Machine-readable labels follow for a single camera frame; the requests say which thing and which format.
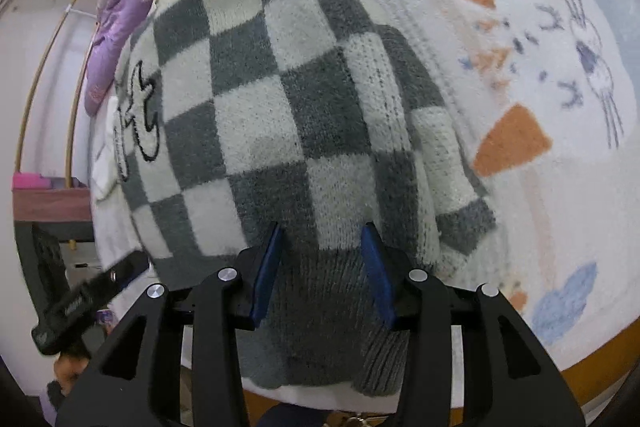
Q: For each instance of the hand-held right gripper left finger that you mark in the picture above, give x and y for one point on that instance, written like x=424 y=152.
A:
x=267 y=272

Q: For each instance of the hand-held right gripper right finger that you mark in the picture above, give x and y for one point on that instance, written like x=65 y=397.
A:
x=377 y=272

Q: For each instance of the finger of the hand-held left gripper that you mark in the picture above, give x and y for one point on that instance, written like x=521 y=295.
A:
x=127 y=269

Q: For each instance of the grey white checkered cardigan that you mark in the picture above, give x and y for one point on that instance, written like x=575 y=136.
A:
x=300 y=107

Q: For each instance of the person's left hand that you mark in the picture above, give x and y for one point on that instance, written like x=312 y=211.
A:
x=70 y=369

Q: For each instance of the black mesh panel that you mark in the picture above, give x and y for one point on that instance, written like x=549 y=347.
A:
x=45 y=262

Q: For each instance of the white dresser with dark top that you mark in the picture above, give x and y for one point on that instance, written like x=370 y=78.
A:
x=50 y=204

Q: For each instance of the printed white bedsheet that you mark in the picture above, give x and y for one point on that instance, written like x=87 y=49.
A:
x=550 y=207

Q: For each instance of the purple floral quilt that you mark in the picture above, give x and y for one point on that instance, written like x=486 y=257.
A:
x=115 y=32

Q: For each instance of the wooden barre rail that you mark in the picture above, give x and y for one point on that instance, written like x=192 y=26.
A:
x=75 y=117
x=37 y=72

